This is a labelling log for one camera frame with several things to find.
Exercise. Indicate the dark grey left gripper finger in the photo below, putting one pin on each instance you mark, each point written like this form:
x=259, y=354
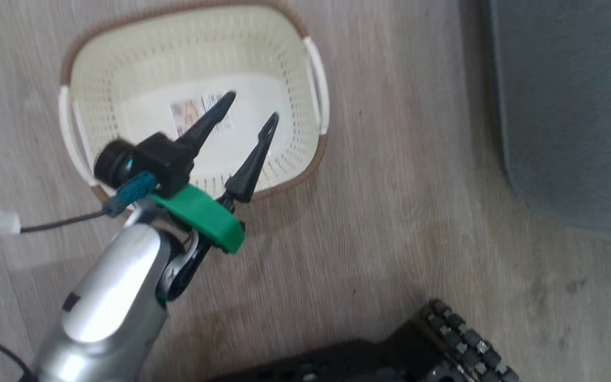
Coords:
x=207, y=124
x=252, y=164

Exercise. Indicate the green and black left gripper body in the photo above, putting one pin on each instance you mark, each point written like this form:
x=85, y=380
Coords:
x=204, y=215

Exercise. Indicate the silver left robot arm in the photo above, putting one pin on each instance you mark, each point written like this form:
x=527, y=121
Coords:
x=109, y=297

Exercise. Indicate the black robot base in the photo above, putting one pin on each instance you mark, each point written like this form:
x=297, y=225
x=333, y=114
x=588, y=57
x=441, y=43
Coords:
x=348, y=363

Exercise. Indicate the cream perforated laundry basket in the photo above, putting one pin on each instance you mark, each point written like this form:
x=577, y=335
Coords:
x=151, y=63

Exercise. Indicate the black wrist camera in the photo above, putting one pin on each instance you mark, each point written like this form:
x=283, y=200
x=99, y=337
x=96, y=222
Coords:
x=151, y=156

